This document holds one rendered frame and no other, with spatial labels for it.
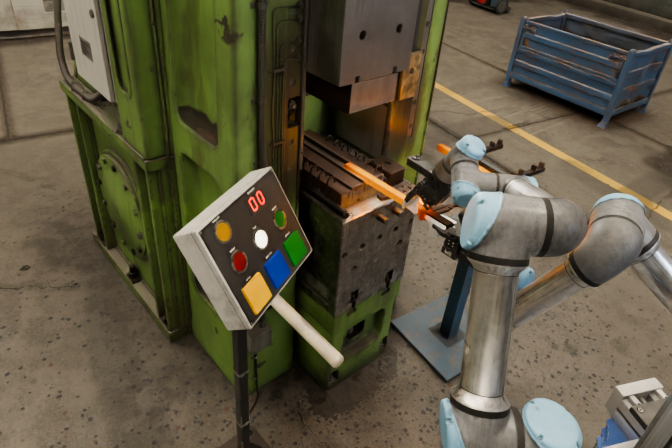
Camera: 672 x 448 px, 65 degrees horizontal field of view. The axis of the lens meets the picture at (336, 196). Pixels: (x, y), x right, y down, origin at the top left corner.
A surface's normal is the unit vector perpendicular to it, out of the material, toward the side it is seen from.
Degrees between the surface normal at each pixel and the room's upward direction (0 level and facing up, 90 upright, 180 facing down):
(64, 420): 0
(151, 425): 0
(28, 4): 90
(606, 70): 89
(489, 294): 63
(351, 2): 90
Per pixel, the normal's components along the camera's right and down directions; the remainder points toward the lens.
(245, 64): 0.66, 0.45
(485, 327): -0.41, 0.02
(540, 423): 0.21, -0.81
